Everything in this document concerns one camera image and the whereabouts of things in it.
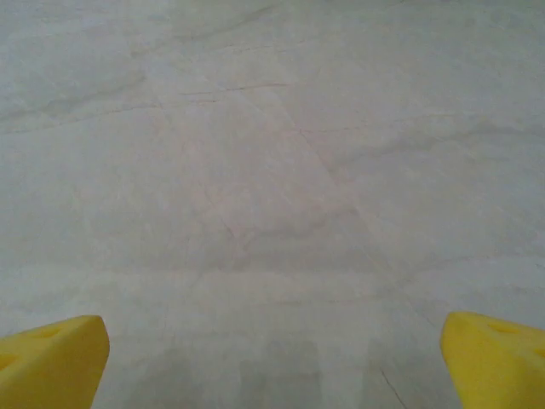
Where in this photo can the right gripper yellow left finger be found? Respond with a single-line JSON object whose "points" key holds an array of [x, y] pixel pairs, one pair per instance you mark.
{"points": [[47, 366]]}

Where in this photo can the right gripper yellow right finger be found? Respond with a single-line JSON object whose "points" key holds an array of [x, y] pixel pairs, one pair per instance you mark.
{"points": [[498, 366]]}

